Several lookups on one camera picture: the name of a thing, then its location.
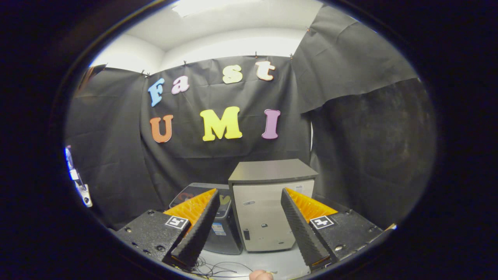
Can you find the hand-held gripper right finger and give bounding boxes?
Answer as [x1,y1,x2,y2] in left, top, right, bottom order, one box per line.
[281,188,384,270]

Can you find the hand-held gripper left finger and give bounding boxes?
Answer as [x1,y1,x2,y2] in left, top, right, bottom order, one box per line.
[116,188,221,270]

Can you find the grey washing machine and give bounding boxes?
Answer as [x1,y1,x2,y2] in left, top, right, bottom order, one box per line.
[169,182,244,255]

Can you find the beige cabinet with grey top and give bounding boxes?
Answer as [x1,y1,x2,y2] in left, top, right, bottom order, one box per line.
[228,158,319,252]

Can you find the black backdrop cloth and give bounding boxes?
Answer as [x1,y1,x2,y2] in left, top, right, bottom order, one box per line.
[64,5,436,231]

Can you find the white plastic device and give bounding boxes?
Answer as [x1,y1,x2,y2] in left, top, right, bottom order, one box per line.
[65,145,93,208]

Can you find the thin black floor cables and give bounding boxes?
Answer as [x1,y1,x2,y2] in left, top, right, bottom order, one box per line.
[193,256,254,278]

